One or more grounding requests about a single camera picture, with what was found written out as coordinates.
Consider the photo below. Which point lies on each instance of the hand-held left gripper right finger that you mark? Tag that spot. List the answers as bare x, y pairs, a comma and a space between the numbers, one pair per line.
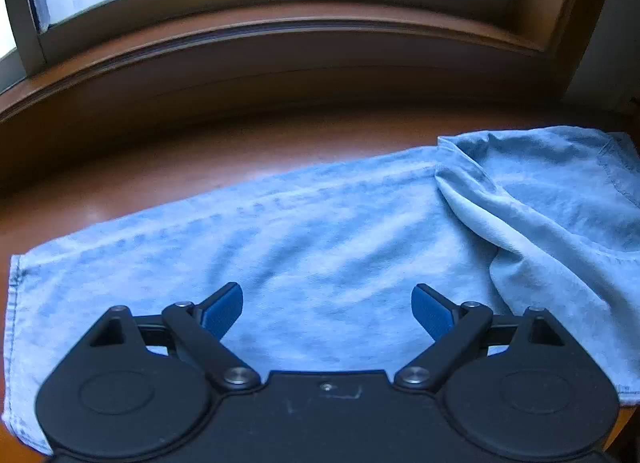
432, 314

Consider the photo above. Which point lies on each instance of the light blue jeans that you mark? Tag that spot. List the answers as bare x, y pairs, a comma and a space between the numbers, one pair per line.
350, 243

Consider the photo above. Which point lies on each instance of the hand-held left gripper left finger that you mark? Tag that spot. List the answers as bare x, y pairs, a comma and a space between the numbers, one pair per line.
224, 314

